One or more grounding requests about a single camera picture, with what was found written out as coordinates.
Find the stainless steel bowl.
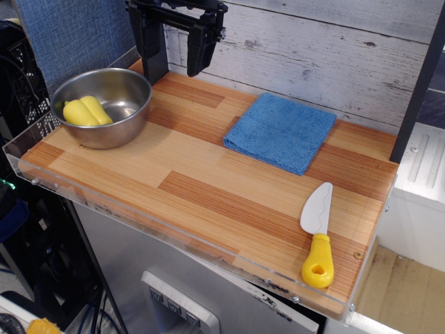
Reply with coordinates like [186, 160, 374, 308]
[51, 68, 152, 149]

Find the silver toy fridge cabinet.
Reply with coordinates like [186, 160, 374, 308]
[74, 204, 325, 333]

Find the yellow toy bell pepper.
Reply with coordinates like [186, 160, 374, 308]
[63, 95, 113, 126]

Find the black plastic crate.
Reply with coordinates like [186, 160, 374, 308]
[1, 33, 49, 142]

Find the right black upright post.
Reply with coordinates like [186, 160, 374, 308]
[389, 4, 444, 164]

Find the folded blue microfiber cloth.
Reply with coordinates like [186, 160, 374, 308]
[223, 93, 337, 176]

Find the black upright post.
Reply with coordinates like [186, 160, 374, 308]
[389, 4, 444, 164]
[132, 1, 169, 85]

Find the yellow object bottom left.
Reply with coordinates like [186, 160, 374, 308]
[26, 318, 62, 334]

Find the toy knife yellow handle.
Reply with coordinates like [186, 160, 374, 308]
[300, 182, 334, 288]

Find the left black upright post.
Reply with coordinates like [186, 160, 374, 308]
[132, 1, 169, 85]

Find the white grooved toy sink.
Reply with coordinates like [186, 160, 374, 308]
[394, 123, 444, 205]

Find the silver dispenser button panel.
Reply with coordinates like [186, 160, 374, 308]
[140, 271, 220, 333]

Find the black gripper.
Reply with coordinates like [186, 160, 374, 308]
[126, 1, 228, 77]

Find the clear acrylic guard rail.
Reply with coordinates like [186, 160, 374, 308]
[4, 120, 396, 320]

